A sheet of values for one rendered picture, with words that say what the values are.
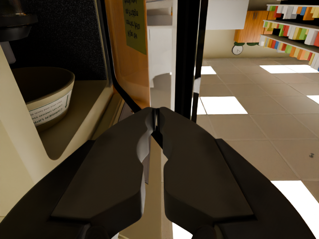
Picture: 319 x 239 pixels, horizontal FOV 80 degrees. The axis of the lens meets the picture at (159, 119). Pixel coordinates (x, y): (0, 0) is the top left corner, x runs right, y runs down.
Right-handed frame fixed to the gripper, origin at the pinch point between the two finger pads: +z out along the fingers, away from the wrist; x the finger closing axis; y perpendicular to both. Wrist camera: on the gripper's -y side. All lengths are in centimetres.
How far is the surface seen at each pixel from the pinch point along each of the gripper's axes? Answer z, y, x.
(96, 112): 18.9, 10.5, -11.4
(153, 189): 10.2, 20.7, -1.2
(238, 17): 489, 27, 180
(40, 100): 9.7, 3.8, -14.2
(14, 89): 3.1, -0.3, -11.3
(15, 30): 12.8, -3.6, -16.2
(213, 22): 489, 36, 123
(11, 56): 14.3, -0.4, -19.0
